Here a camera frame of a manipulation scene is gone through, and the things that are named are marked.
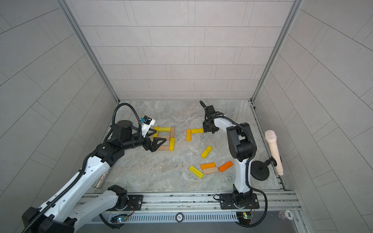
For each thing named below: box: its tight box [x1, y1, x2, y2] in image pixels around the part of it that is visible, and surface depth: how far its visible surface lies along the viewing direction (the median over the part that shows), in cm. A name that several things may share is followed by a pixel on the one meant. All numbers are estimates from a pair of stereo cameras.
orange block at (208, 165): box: [200, 162, 216, 170], surface depth 86 cm
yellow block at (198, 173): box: [188, 165, 204, 180], surface depth 81 cm
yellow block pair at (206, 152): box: [200, 145, 214, 159], surface depth 91 cm
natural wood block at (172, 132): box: [169, 127, 175, 139], surface depth 100 cm
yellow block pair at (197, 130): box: [190, 128, 205, 134], surface depth 99 cm
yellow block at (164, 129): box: [157, 127, 171, 132], surface depth 101 cm
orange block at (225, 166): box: [218, 160, 234, 173], surface depth 86 cm
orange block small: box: [186, 129, 192, 142], surface depth 98 cm
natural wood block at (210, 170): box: [202, 166, 219, 175], surface depth 83 cm
